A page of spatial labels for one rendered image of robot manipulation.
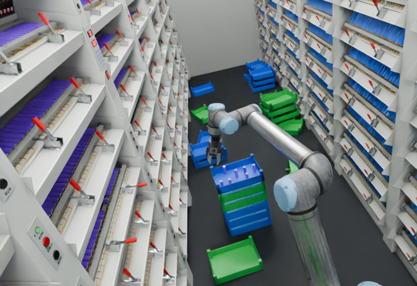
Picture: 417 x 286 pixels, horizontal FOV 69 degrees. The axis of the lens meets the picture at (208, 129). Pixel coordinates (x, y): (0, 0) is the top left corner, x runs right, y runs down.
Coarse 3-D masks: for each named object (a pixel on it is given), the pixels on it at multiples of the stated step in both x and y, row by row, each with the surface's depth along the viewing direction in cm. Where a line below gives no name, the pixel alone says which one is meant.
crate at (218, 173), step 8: (240, 160) 203; (248, 160) 204; (216, 168) 202; (232, 168) 205; (240, 168) 204; (248, 168) 202; (256, 168) 200; (216, 176) 203; (224, 176) 201; (232, 176) 199; (240, 176) 197; (256, 176) 186; (216, 184) 184; (224, 184) 194; (232, 184) 186; (240, 184) 187; (248, 184) 188; (224, 192) 188
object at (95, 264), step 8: (120, 176) 123; (120, 184) 119; (112, 200) 111; (112, 208) 108; (112, 216) 106; (104, 224) 101; (104, 232) 98; (104, 240) 96; (96, 248) 93; (96, 256) 91; (96, 264) 88; (104, 264) 90; (96, 272) 88
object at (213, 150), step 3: (213, 138) 172; (216, 138) 171; (219, 138) 172; (213, 141) 170; (216, 141) 170; (210, 144) 170; (213, 144) 169; (216, 144) 169; (210, 147) 168; (213, 147) 168; (216, 147) 168; (210, 150) 167; (213, 150) 166; (216, 150) 167; (210, 153) 166; (213, 153) 166; (216, 153) 166
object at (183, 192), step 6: (180, 186) 231; (180, 192) 231; (186, 192) 233; (180, 198) 226; (186, 198) 228; (180, 204) 219; (186, 204) 222; (180, 210) 216; (186, 210) 217; (180, 216) 212; (186, 216) 212; (180, 222) 207; (186, 222) 208; (180, 228) 202; (186, 228) 203; (180, 234) 195; (186, 234) 199; (180, 240) 194; (186, 240) 195; (186, 246) 190; (186, 252) 187; (186, 258) 181
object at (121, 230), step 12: (120, 156) 130; (120, 168) 131; (132, 168) 132; (132, 180) 126; (132, 204) 115; (120, 216) 108; (120, 228) 103; (120, 240) 99; (108, 252) 95; (120, 252) 95; (108, 264) 91; (120, 264) 96; (108, 276) 88
